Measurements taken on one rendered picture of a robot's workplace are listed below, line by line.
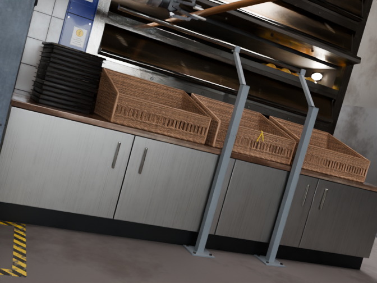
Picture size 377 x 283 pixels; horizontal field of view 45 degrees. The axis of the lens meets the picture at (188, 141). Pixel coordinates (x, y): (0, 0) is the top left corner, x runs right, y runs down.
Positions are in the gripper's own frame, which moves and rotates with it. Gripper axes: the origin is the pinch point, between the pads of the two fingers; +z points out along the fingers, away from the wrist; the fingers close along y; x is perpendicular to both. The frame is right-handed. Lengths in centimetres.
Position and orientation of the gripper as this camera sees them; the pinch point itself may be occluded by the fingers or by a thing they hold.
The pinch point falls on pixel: (200, 13)
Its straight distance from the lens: 224.5
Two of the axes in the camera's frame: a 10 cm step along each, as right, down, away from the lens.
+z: 8.9, 2.2, 3.9
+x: 3.7, 1.6, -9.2
